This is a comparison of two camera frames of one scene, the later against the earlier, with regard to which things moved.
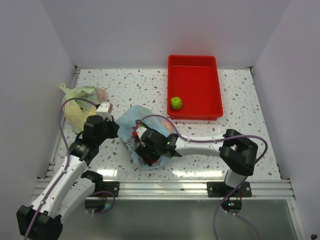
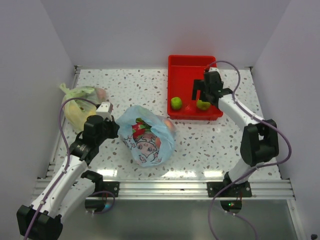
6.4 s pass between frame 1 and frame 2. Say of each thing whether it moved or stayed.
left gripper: stayed
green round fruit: stayed
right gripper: moved
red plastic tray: stayed
